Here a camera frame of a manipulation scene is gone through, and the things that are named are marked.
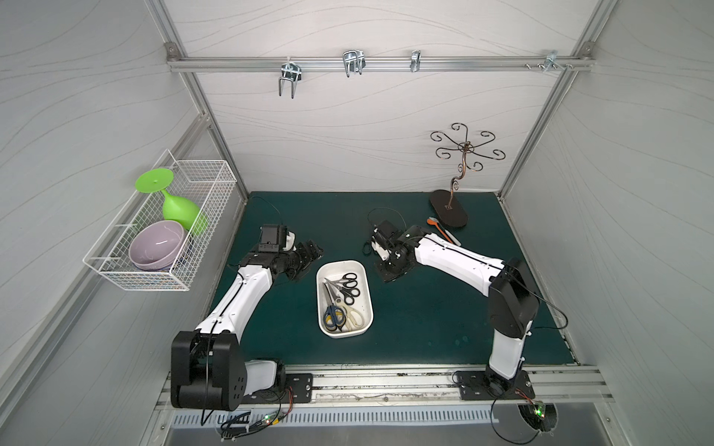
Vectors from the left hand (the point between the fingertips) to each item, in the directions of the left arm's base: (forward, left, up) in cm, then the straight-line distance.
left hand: (319, 258), depth 84 cm
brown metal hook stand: (+35, -47, -11) cm, 59 cm away
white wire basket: (+14, +33, +18) cm, 40 cm away
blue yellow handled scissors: (-13, -5, -12) cm, 19 cm away
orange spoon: (+26, -42, -14) cm, 51 cm away
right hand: (-1, -21, -6) cm, 21 cm away
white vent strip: (-38, -7, -15) cm, 42 cm away
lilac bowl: (-10, +34, +20) cm, 41 cm away
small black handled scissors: (-2, -7, -14) cm, 16 cm away
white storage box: (+1, -4, -9) cm, 10 cm away
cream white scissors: (-13, -11, -14) cm, 22 cm away
